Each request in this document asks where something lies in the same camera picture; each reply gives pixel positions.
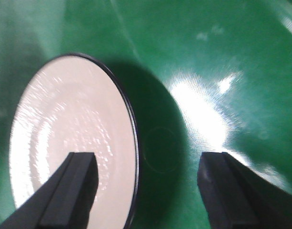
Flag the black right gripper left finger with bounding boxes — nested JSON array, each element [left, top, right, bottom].
[[0, 152, 99, 229]]

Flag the cream black-rimmed plate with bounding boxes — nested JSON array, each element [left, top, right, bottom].
[[9, 53, 140, 229]]

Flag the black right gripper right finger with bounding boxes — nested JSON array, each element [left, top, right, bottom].
[[197, 152, 292, 229]]

